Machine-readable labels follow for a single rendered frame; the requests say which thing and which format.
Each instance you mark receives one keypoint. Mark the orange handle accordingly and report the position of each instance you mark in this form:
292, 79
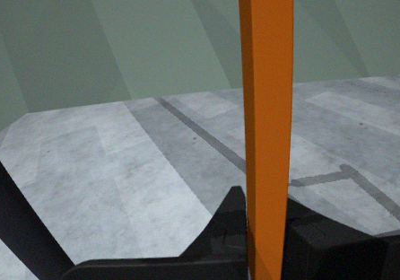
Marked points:
266, 30

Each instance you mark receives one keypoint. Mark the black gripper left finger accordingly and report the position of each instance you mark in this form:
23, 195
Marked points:
220, 252

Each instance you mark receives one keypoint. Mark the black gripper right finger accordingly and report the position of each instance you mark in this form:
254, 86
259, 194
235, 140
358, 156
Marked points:
319, 248

